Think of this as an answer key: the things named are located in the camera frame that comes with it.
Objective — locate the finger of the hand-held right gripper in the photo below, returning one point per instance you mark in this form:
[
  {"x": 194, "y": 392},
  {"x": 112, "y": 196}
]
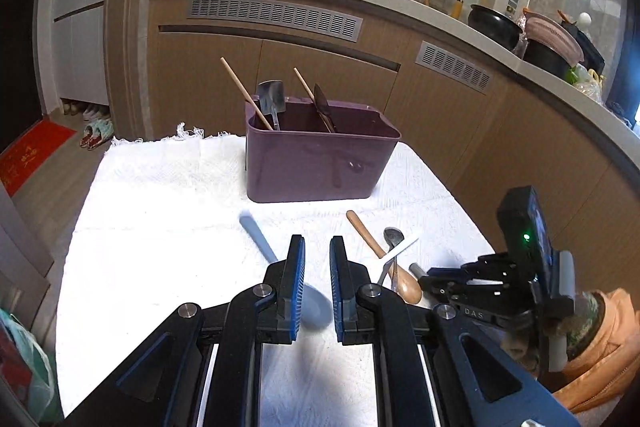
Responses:
[
  {"x": 440, "y": 288},
  {"x": 480, "y": 269}
]

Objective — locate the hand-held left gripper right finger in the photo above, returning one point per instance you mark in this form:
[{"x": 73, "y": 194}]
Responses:
[{"x": 336, "y": 287}]

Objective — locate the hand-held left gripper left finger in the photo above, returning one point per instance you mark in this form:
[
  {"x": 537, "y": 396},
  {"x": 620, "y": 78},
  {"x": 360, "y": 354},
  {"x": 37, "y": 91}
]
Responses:
[{"x": 297, "y": 277}]

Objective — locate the metal spoon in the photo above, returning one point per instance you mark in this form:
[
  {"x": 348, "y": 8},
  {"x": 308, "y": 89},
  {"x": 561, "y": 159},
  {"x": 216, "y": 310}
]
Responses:
[
  {"x": 394, "y": 237},
  {"x": 416, "y": 269}
]

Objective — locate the blue plastic spoon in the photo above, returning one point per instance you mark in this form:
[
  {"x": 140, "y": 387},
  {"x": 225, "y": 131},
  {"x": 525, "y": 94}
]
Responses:
[{"x": 257, "y": 234}]

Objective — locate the wooden spoon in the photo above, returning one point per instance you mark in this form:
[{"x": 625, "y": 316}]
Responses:
[{"x": 367, "y": 237}]

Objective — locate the purple plastic utensil holder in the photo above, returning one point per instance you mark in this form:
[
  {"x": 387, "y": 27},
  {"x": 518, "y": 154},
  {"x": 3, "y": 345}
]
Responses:
[{"x": 310, "y": 167}]

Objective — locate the black shovel-shaped spoon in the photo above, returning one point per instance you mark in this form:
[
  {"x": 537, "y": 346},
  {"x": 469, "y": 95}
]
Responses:
[{"x": 322, "y": 107}]

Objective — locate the silver shovel-shaped spoon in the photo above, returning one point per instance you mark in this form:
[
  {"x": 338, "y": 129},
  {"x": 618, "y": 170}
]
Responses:
[{"x": 270, "y": 97}]

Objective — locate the wooden chopstick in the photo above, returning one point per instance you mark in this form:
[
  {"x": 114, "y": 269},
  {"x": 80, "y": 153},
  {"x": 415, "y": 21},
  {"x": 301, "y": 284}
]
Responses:
[{"x": 245, "y": 93}]

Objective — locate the person's right forearm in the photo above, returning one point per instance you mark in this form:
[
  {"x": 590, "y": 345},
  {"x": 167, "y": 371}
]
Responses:
[{"x": 610, "y": 347}]

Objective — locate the wooden kitchen counter cabinet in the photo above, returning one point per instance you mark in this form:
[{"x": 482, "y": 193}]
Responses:
[{"x": 500, "y": 147}]

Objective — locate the white textured table cloth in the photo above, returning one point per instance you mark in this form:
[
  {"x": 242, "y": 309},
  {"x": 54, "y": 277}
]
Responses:
[{"x": 165, "y": 257}]

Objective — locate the green vegetables in bag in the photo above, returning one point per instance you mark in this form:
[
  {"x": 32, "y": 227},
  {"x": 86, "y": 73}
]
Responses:
[{"x": 585, "y": 84}]

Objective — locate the black pot under basket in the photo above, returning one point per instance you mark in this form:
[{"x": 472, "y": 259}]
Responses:
[{"x": 545, "y": 59}]

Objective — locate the short grey vent grille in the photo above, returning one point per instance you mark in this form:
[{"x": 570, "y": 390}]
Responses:
[{"x": 452, "y": 67}]

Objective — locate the black kitchen appliance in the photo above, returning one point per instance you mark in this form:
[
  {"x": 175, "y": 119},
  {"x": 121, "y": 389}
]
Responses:
[{"x": 590, "y": 49}]

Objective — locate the pink plastic basket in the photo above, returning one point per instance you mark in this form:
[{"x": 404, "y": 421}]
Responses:
[{"x": 550, "y": 34}]

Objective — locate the black cooking pot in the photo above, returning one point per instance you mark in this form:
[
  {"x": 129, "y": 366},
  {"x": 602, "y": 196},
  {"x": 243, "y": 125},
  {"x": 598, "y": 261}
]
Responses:
[{"x": 492, "y": 27}]

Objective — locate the white round bottle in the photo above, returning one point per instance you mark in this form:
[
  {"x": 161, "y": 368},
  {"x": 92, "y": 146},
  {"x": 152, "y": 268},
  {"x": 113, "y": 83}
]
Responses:
[{"x": 583, "y": 21}]

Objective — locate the patterned slipper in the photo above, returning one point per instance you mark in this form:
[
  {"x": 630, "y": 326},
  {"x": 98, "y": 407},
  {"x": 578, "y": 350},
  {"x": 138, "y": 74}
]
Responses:
[
  {"x": 102, "y": 127},
  {"x": 91, "y": 141}
]

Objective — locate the long grey vent grille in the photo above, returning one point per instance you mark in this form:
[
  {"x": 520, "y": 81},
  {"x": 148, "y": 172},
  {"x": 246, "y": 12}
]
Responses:
[{"x": 275, "y": 18}]

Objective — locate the row of shoes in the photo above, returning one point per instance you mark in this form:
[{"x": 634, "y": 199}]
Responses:
[{"x": 85, "y": 111}]

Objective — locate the red doormat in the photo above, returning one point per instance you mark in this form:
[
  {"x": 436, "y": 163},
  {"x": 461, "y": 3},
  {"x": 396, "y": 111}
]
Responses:
[{"x": 30, "y": 152}]

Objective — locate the white shoe cabinet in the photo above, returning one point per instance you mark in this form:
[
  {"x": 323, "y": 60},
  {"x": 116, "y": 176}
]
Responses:
[{"x": 82, "y": 42}]

